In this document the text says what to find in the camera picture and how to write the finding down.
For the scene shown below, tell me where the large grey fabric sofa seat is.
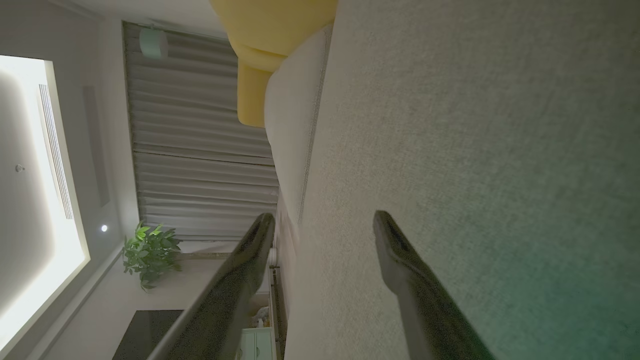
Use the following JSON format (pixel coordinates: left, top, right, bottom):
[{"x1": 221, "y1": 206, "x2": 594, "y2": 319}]
[{"x1": 282, "y1": 0, "x2": 640, "y2": 360}]

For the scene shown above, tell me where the white ceiling air vent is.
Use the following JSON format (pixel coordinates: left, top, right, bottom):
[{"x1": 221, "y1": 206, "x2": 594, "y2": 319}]
[{"x1": 38, "y1": 84, "x2": 75, "y2": 221}]

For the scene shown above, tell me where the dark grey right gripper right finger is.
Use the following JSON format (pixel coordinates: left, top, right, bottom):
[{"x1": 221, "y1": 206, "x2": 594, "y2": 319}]
[{"x1": 373, "y1": 210, "x2": 497, "y2": 360}]

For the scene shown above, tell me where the green potted plant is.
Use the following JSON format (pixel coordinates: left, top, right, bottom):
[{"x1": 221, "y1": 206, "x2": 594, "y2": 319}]
[{"x1": 122, "y1": 221, "x2": 184, "y2": 292}]

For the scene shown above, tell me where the black glossy panel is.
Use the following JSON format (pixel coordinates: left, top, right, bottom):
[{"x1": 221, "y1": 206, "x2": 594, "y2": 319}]
[{"x1": 112, "y1": 310, "x2": 185, "y2": 360}]

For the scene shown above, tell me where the yellow cushion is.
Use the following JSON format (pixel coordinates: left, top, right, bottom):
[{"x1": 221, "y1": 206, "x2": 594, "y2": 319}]
[{"x1": 210, "y1": 0, "x2": 340, "y2": 129}]

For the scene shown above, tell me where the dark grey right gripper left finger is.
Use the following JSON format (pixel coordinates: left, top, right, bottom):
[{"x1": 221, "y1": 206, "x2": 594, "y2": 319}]
[{"x1": 147, "y1": 213, "x2": 276, "y2": 360}]

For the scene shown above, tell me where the grey pleated curtain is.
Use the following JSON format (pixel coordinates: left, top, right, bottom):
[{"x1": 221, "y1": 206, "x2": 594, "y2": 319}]
[{"x1": 122, "y1": 21, "x2": 280, "y2": 242}]

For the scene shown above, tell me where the white cabinet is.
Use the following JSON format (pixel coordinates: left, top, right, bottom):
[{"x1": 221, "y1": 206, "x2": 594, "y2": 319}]
[{"x1": 235, "y1": 327, "x2": 275, "y2": 360}]

